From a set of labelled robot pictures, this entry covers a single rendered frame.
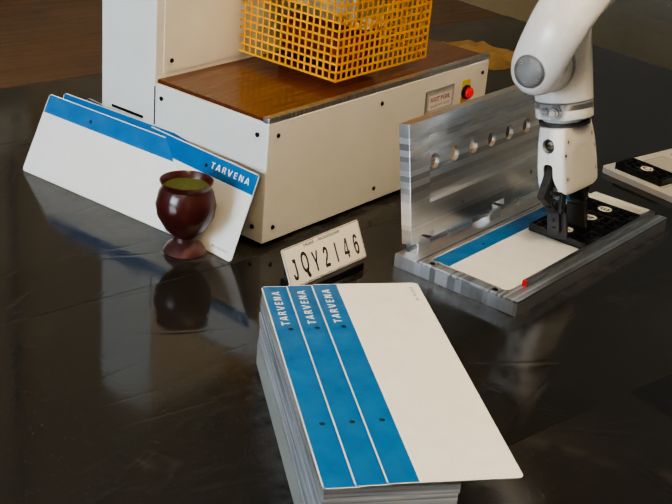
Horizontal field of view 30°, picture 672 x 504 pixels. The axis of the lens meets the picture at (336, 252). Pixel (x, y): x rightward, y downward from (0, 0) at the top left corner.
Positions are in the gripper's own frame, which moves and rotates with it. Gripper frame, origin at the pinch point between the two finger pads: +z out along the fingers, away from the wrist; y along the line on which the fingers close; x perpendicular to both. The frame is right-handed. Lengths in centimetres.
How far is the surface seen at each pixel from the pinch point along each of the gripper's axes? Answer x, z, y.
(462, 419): -26, -1, -66
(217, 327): 18, 1, -56
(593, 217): -0.2, 1.4, 7.5
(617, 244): -6.4, 3.8, 3.3
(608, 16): 123, 5, 240
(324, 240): 17.6, -4.5, -34.9
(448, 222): 10.4, -2.8, -15.8
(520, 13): 147, 1, 221
